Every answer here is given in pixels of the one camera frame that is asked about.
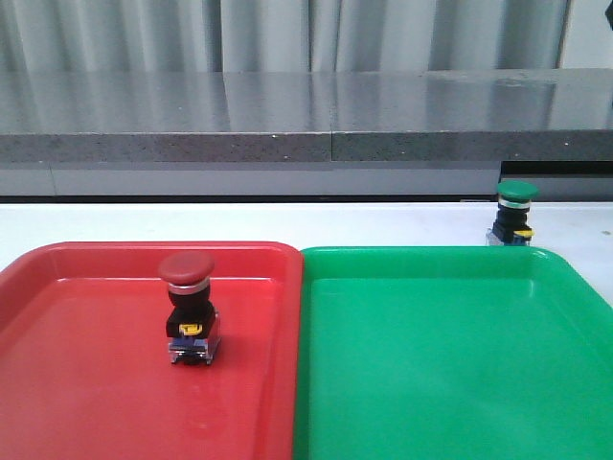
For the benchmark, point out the green plastic tray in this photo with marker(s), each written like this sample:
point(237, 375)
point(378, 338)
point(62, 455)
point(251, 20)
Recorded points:
point(451, 353)

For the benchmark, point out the green mushroom push button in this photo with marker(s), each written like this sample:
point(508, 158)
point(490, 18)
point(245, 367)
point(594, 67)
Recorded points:
point(510, 226)

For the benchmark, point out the grey pleated curtain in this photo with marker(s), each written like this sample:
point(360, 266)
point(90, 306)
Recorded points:
point(280, 36)

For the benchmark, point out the grey stone counter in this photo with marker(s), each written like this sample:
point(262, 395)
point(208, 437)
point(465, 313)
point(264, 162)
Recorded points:
point(114, 135)

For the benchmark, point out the red mushroom push button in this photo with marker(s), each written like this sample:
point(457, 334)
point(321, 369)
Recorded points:
point(193, 325)

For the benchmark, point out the red plastic tray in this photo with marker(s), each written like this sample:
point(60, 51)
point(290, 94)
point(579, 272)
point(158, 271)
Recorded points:
point(85, 369)

